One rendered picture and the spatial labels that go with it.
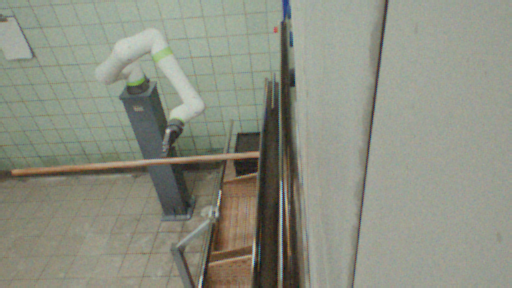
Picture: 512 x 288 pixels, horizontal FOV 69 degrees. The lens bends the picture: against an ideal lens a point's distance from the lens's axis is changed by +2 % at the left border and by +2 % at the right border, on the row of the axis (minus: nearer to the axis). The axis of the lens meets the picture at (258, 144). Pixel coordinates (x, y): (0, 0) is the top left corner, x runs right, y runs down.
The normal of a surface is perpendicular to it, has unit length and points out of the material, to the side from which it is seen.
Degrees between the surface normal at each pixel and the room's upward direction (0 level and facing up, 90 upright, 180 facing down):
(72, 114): 90
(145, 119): 90
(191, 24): 90
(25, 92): 90
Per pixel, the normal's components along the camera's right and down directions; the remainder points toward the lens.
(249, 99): -0.04, 0.61
